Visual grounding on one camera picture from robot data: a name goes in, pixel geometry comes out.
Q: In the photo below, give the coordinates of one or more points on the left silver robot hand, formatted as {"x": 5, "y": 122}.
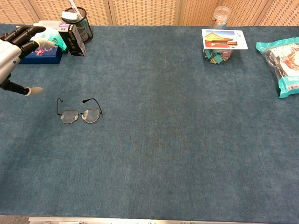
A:
{"x": 9, "y": 58}

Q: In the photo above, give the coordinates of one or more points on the teal snack bag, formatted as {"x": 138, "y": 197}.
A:
{"x": 287, "y": 67}

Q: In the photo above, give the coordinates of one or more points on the wicker folding screen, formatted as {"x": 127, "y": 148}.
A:
{"x": 144, "y": 11}

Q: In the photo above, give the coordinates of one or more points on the teal felt table cloth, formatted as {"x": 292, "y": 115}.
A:
{"x": 163, "y": 140}

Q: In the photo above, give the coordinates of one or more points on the thin-framed eyeglasses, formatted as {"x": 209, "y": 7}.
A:
{"x": 69, "y": 116}

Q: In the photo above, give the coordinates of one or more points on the white block in holder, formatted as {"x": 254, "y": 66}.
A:
{"x": 67, "y": 16}

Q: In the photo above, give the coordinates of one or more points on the dark blue rectangular box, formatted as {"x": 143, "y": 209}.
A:
{"x": 44, "y": 57}

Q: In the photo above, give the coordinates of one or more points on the clear jar of binder clips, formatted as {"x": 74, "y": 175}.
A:
{"x": 217, "y": 57}

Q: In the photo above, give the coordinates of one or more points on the black carton with purple label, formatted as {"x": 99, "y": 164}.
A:
{"x": 73, "y": 43}

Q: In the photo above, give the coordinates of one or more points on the black mesh pen holder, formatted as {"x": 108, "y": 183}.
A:
{"x": 87, "y": 30}

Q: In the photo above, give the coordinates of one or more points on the green wet wipes pack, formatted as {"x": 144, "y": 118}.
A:
{"x": 54, "y": 38}

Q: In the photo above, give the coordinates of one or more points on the white red pen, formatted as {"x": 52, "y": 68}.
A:
{"x": 74, "y": 8}

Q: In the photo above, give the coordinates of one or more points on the white tissue pack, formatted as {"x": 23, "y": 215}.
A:
{"x": 50, "y": 23}

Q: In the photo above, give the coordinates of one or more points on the palace picture postcard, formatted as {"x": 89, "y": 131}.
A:
{"x": 222, "y": 39}

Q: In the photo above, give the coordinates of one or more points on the metal table edge rail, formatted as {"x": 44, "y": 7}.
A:
{"x": 140, "y": 220}

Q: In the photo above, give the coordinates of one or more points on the clear plastic bottle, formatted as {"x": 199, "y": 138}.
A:
{"x": 220, "y": 16}

